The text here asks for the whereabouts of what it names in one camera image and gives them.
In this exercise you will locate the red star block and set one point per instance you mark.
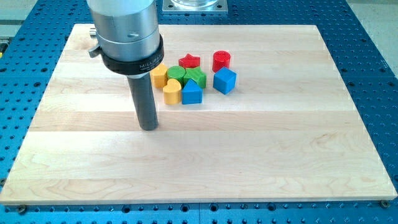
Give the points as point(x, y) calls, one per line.
point(189, 61)

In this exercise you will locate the left board clamp screw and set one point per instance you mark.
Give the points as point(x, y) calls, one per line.
point(21, 209)

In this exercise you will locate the yellow heart block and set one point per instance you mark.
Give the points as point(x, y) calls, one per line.
point(172, 92)

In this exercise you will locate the blue triangle block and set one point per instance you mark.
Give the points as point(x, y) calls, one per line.
point(192, 93)

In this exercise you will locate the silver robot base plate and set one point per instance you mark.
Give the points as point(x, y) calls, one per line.
point(186, 6)

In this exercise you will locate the board clamp screw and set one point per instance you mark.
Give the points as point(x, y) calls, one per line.
point(384, 204)
point(21, 209)

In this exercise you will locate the light wooden board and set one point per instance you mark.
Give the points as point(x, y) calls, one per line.
point(288, 130)

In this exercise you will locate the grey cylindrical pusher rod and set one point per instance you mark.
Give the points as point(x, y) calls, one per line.
point(144, 103)

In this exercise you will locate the right board clamp screw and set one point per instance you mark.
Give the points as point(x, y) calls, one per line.
point(384, 204)

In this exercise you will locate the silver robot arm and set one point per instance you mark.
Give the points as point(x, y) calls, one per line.
point(130, 44)

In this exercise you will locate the red cylinder block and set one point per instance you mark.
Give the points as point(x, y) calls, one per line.
point(221, 59)

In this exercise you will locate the blue cube block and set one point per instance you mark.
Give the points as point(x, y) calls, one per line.
point(224, 80)

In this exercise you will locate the black tool changer ring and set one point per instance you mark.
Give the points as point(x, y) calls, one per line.
point(135, 67)

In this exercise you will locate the yellow hexagon block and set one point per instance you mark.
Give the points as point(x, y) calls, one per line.
point(159, 76)

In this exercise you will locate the green star block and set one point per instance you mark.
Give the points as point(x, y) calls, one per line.
point(196, 75)

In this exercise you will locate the green cylinder block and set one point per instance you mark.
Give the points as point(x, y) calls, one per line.
point(177, 73)

